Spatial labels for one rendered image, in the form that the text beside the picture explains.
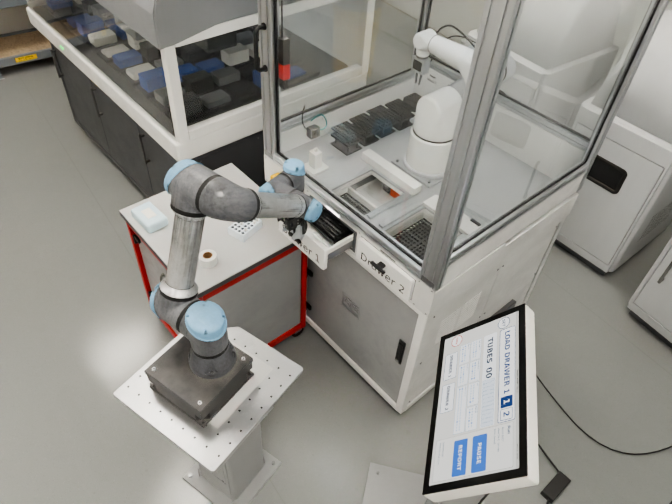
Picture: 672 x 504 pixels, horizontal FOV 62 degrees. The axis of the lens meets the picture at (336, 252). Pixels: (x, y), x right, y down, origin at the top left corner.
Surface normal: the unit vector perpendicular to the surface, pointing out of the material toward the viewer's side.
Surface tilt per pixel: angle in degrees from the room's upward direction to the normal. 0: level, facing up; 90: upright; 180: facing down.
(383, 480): 3
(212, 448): 0
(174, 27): 90
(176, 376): 0
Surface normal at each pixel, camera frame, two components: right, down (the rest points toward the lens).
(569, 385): 0.06, -0.70
